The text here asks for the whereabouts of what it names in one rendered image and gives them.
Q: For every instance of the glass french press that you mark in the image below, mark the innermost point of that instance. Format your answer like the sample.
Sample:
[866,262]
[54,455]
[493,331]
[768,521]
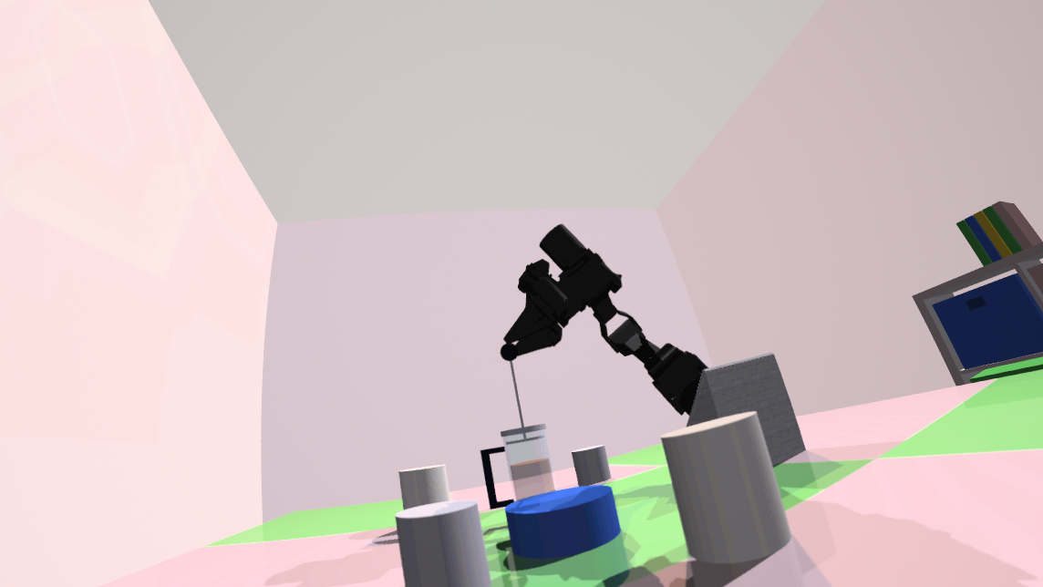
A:
[527,453]

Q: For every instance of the blue short cylinder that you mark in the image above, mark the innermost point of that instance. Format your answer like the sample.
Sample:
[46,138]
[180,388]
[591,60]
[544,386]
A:
[562,523]

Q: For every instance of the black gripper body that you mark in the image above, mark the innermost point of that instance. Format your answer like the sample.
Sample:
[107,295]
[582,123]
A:
[562,303]

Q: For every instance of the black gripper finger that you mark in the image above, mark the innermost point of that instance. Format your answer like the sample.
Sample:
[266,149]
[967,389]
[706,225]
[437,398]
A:
[533,319]
[533,343]

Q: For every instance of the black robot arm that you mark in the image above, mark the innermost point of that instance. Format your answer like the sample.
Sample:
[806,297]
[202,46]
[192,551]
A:
[676,373]

